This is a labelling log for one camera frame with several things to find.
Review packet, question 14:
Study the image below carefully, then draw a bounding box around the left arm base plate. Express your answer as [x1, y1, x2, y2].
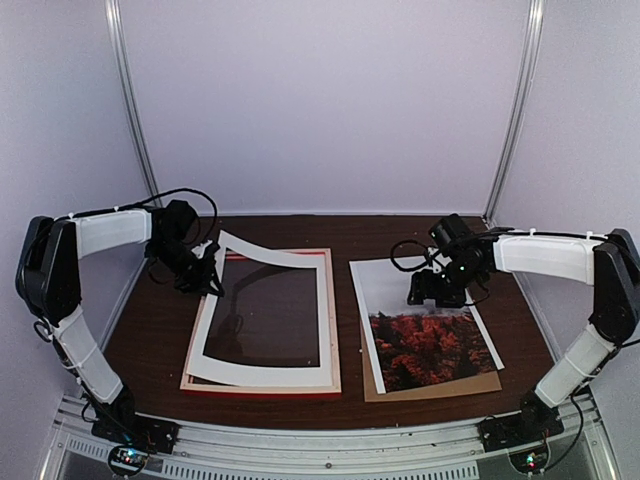
[91, 413, 180, 454]

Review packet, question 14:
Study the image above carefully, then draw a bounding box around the clear acrylic sheet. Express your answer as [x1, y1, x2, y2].
[203, 257, 320, 368]

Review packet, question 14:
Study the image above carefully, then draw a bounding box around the red wooden picture frame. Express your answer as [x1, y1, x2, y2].
[178, 247, 344, 399]

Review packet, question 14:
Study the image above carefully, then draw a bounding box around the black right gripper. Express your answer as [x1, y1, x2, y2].
[407, 258, 483, 308]

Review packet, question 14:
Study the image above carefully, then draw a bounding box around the left round led board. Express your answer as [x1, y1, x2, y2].
[107, 445, 149, 477]

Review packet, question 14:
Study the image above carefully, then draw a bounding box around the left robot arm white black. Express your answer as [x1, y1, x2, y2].
[15, 200, 224, 444]

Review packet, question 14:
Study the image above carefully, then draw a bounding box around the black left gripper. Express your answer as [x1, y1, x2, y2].
[148, 237, 225, 298]

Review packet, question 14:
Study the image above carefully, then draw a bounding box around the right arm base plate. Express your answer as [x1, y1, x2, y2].
[477, 413, 564, 452]

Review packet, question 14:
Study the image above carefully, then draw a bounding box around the right aluminium corner post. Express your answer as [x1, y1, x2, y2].
[483, 0, 546, 225]

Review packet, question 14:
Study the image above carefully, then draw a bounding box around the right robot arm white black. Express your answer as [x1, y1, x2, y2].
[394, 214, 639, 442]

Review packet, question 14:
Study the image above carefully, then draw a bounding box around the right round led board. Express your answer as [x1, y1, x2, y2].
[509, 447, 549, 475]

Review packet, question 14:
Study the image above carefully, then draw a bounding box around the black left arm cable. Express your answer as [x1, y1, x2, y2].
[144, 187, 220, 241]

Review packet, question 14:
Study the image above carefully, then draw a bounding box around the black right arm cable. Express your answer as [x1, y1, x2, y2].
[389, 239, 434, 274]

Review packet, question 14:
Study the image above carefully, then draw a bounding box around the red forest photo print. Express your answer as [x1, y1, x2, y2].
[349, 259, 504, 394]

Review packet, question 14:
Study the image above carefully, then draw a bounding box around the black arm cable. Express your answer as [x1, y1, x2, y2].
[144, 187, 220, 241]
[389, 239, 434, 274]

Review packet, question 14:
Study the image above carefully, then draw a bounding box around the aluminium front rail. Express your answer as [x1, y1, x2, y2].
[37, 395, 622, 479]

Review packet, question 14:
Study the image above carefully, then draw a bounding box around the round led board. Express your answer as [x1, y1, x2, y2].
[509, 447, 549, 475]
[107, 445, 149, 477]

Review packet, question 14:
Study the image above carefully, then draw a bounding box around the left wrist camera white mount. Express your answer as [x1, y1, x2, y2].
[191, 239, 219, 260]

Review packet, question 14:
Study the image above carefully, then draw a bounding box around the brown backing board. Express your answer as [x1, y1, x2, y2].
[360, 331, 502, 403]

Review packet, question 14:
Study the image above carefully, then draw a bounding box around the aluminium corner post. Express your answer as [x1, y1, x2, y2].
[483, 0, 546, 225]
[104, 0, 160, 196]

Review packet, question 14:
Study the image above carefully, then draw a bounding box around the left aluminium corner post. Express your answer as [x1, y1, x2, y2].
[104, 0, 160, 196]

